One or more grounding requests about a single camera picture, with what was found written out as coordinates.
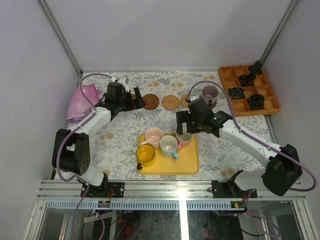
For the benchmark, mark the light blue mug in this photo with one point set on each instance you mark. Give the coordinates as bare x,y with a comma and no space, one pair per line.
169,146

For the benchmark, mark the black item on box corner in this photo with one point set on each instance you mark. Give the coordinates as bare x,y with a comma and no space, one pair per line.
256,68

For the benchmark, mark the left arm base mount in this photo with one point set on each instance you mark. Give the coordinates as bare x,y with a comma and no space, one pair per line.
112,190

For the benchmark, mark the floral tablecloth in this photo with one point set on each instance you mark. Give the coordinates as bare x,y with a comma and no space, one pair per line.
113,148

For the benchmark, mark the yellow mug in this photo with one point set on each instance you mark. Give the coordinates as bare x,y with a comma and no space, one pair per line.
145,156

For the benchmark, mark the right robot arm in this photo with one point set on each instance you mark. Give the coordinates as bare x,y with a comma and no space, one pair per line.
281,169

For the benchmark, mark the aluminium frame rail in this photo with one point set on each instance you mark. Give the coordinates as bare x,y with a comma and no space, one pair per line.
133,190

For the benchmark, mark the light pink mug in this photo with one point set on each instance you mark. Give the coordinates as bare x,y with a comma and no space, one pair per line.
153,137

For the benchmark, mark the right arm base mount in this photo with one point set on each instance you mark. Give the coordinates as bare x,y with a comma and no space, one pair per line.
226,190

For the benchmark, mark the woven rattan coaster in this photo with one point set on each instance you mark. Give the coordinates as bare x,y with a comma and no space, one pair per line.
183,101
170,102

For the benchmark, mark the pink snowflake cloth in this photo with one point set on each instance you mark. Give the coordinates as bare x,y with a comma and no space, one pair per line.
79,107

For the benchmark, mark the black item in box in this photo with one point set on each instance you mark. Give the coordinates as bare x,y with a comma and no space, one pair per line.
236,93
256,102
247,80

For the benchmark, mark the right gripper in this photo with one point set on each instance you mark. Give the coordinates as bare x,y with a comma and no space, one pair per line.
182,117

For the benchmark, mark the purple mug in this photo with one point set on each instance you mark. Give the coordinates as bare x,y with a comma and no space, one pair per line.
209,92

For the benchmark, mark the yellow tray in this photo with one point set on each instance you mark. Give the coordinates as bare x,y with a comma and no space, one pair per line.
187,164

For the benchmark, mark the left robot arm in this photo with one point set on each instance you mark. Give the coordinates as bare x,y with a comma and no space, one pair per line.
71,153

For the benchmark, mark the dark wooden coaster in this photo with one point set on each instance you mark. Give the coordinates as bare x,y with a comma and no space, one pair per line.
151,101

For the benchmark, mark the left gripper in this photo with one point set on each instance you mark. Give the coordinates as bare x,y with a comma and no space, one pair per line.
130,100

